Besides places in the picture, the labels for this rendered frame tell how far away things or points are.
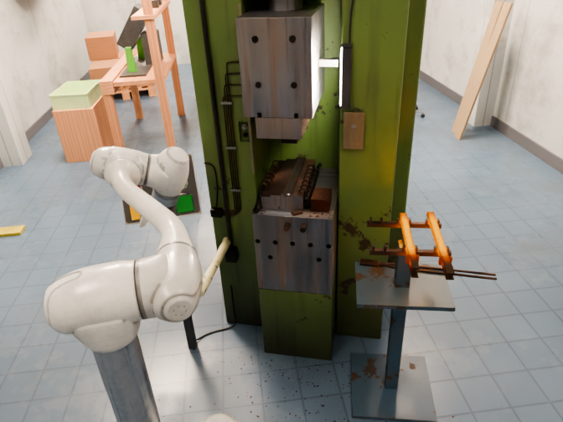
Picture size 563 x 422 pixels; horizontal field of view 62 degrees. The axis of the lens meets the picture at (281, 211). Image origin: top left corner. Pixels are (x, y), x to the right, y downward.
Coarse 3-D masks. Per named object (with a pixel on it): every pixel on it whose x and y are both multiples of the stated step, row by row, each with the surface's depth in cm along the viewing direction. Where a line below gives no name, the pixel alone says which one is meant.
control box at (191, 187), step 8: (192, 160) 211; (192, 168) 211; (192, 176) 211; (192, 184) 211; (184, 192) 211; (192, 192) 211; (128, 208) 206; (176, 208) 210; (200, 208) 212; (128, 216) 206; (128, 224) 206
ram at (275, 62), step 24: (240, 24) 181; (264, 24) 180; (288, 24) 178; (312, 24) 179; (240, 48) 186; (264, 48) 184; (288, 48) 182; (312, 48) 183; (240, 72) 191; (264, 72) 189; (288, 72) 187; (312, 72) 187; (264, 96) 194; (288, 96) 192; (312, 96) 191
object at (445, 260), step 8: (432, 216) 202; (432, 224) 196; (432, 232) 193; (440, 232) 191; (440, 240) 185; (440, 248) 181; (440, 256) 175; (448, 256) 175; (440, 264) 176; (448, 264) 171; (448, 272) 167
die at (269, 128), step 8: (256, 120) 200; (264, 120) 199; (272, 120) 199; (280, 120) 198; (288, 120) 197; (296, 120) 197; (304, 120) 206; (256, 128) 202; (264, 128) 201; (272, 128) 201; (280, 128) 200; (288, 128) 199; (296, 128) 198; (304, 128) 207; (256, 136) 204; (264, 136) 203; (272, 136) 203; (280, 136) 202; (288, 136) 201; (296, 136) 200
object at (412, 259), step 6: (402, 216) 203; (402, 222) 199; (408, 222) 198; (402, 228) 196; (408, 228) 194; (408, 234) 190; (408, 240) 186; (408, 246) 183; (414, 246) 183; (408, 252) 180; (414, 252) 179; (408, 258) 177; (414, 258) 174; (414, 264) 171; (414, 270) 170; (414, 276) 171
